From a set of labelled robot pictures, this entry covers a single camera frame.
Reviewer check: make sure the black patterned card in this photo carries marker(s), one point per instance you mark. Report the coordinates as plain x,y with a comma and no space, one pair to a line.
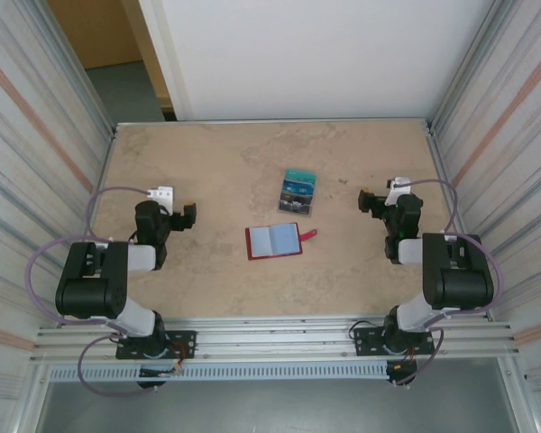
293,205

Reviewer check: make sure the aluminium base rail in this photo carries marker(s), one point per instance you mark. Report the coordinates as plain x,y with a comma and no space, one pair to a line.
275,336

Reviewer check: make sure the wooden door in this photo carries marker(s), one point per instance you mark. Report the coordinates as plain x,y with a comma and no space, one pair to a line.
94,31

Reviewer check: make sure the teal card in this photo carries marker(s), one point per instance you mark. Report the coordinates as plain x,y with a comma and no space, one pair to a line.
299,173

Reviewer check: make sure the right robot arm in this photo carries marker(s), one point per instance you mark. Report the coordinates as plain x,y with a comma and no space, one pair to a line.
410,252

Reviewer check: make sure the blue card with wave print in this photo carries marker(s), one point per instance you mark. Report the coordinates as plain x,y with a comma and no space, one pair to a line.
293,184

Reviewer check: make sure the red card holder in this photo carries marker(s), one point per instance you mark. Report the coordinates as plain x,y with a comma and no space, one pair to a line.
284,239

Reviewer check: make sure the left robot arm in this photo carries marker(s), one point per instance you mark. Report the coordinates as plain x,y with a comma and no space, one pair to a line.
140,257

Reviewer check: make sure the aluminium enclosure post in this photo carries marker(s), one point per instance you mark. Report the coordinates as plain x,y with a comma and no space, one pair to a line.
460,67

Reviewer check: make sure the base wiring bundle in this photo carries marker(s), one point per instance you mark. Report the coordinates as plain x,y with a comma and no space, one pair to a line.
399,367
178,367

